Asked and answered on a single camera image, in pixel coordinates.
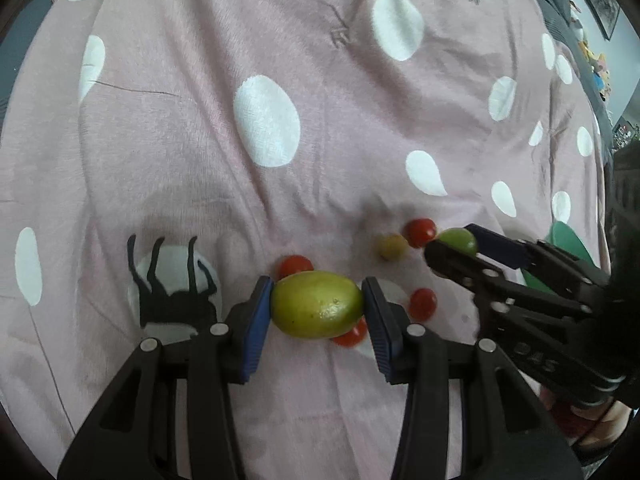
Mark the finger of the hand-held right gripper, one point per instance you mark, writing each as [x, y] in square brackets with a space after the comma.
[500, 249]
[452, 259]

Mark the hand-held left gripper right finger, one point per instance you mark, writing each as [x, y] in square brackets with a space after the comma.
[381, 332]

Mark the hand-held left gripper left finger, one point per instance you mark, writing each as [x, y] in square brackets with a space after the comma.
[256, 332]

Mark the yellow-green oval tomato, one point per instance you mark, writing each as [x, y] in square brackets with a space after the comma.
[459, 240]

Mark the red cherry tomato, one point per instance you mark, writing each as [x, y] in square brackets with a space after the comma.
[420, 231]
[295, 264]
[423, 304]
[352, 336]

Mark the small yellow cherry tomato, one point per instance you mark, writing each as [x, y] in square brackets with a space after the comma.
[392, 247]

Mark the green citrus fruit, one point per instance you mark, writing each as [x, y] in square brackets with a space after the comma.
[315, 305]

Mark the green plastic bowl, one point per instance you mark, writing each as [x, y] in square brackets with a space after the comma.
[567, 244]

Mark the person's right hand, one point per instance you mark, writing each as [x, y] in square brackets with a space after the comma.
[616, 421]

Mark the pink polka dot blanket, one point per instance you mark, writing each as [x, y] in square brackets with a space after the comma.
[200, 160]

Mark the row of plush toys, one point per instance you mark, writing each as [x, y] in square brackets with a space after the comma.
[597, 67]

